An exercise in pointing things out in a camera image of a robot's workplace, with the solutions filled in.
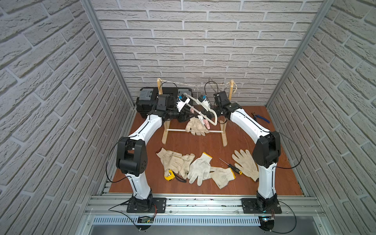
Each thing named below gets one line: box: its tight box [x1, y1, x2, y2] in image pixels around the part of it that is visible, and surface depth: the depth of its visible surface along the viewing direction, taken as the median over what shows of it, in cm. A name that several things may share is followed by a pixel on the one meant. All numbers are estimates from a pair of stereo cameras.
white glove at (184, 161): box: [177, 153, 196, 180], surface depth 89 cm
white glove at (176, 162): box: [155, 147, 194, 180], surface depth 89 cm
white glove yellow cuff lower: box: [209, 166, 236, 189], surface depth 85 cm
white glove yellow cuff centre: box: [187, 151, 213, 187], surface depth 87 cm
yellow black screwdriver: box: [218, 157, 243, 175], surface depth 87 cm
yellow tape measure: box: [164, 169, 188, 183], surface depth 84 cm
